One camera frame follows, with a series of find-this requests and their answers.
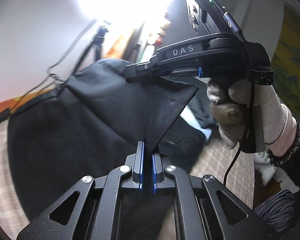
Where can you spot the purple grey striped cloth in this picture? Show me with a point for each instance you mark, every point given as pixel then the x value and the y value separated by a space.
pixel 281 211

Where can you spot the black pants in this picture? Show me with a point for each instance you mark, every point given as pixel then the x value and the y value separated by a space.
pixel 89 125

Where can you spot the orange bed sheet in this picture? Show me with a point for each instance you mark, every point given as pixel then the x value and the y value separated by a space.
pixel 14 103

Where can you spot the orange patterned cloth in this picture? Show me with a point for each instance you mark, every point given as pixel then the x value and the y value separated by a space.
pixel 118 47

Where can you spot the yellow green wall painting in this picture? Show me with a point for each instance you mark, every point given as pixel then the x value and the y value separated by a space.
pixel 286 62

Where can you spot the right gloved hand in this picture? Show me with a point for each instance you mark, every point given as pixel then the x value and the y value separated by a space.
pixel 242 108

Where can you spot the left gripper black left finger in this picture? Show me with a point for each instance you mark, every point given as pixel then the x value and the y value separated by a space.
pixel 91 208

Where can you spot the light blue folded jeans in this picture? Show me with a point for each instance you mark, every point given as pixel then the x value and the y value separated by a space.
pixel 195 116

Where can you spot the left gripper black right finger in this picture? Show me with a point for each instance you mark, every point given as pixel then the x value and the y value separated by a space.
pixel 203 207

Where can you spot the black mini tripod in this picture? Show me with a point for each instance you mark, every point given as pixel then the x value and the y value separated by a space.
pixel 95 44

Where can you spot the checkered beige bed blanket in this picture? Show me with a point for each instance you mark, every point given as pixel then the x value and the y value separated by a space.
pixel 214 159

